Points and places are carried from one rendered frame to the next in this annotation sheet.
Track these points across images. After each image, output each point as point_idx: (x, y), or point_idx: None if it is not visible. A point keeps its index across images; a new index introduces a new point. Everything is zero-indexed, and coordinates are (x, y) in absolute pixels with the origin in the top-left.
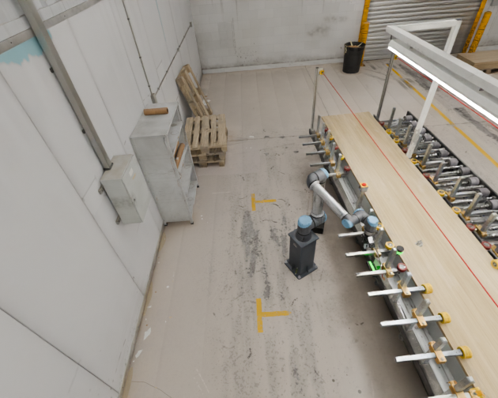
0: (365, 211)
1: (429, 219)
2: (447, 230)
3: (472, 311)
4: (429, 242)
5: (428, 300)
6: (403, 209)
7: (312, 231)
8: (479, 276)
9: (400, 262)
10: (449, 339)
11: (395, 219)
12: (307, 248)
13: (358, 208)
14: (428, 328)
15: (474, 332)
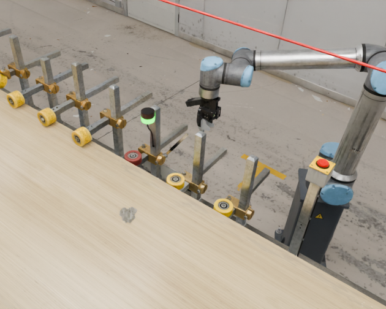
0: None
1: (137, 299)
2: (81, 295)
3: (7, 152)
4: (109, 229)
5: (74, 62)
6: (214, 289)
7: (321, 202)
8: None
9: None
10: (35, 111)
11: (208, 243)
12: (298, 193)
13: (252, 67)
14: None
15: (2, 131)
